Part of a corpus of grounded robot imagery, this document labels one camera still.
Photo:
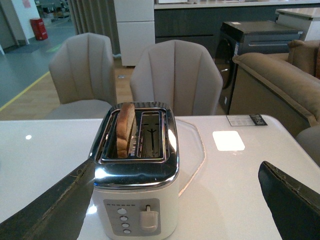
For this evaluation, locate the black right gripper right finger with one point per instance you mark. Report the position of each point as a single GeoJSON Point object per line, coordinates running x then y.
{"type": "Point", "coordinates": [295, 208]}

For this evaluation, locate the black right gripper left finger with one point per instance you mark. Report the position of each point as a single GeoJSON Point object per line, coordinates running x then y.
{"type": "Point", "coordinates": [57, 214]}

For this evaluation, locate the slice of brown bread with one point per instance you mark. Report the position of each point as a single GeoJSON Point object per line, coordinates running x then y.
{"type": "Point", "coordinates": [124, 127]}

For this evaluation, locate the white chrome toaster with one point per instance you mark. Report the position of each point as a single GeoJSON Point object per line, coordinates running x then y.
{"type": "Point", "coordinates": [137, 196]}

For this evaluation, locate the black white label card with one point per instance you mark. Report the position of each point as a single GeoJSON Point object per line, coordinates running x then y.
{"type": "Point", "coordinates": [246, 120]}

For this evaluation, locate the brown sofa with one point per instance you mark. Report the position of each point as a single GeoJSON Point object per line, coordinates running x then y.
{"type": "Point", "coordinates": [285, 86]}

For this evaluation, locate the beige chair on left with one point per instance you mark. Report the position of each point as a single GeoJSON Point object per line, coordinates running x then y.
{"type": "Point", "coordinates": [83, 74]}

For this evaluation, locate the beige chair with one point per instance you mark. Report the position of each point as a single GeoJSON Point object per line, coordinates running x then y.
{"type": "Point", "coordinates": [83, 74]}
{"type": "Point", "coordinates": [179, 73]}

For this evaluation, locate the beige chair on right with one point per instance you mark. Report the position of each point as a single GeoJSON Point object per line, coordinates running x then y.
{"type": "Point", "coordinates": [179, 73]}

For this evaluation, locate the red fire extinguisher box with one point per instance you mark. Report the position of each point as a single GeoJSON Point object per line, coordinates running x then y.
{"type": "Point", "coordinates": [39, 29]}

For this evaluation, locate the grey kitchen counter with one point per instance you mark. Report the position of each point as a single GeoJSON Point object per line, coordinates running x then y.
{"type": "Point", "coordinates": [200, 20]}

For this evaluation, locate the white pillar cabinet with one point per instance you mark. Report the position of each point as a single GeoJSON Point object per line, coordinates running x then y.
{"type": "Point", "coordinates": [136, 28]}

